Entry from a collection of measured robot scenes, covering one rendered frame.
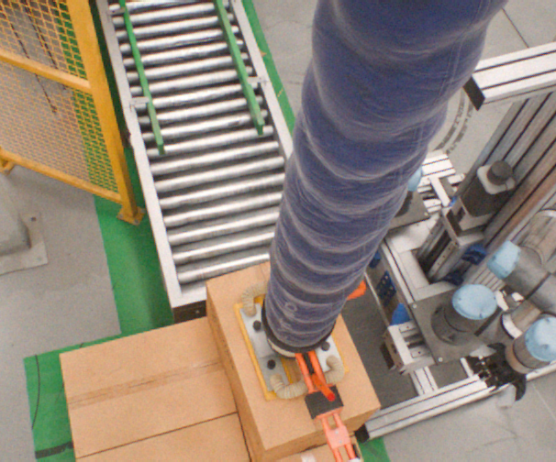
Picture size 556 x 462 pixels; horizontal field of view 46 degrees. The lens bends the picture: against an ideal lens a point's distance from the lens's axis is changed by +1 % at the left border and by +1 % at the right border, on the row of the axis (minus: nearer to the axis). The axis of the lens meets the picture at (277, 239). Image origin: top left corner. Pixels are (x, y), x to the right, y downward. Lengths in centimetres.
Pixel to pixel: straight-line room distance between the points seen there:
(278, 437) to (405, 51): 151
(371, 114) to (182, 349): 182
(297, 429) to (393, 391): 94
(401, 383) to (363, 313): 35
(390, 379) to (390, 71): 226
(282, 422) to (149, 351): 71
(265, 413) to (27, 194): 199
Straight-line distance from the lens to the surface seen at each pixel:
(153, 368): 259
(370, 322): 307
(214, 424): 253
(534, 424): 341
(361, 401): 219
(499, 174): 189
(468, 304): 203
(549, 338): 137
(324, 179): 110
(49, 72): 273
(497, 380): 155
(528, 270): 143
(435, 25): 80
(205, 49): 337
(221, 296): 224
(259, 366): 215
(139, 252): 337
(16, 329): 334
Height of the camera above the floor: 304
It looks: 63 degrees down
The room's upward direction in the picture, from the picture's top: 10 degrees clockwise
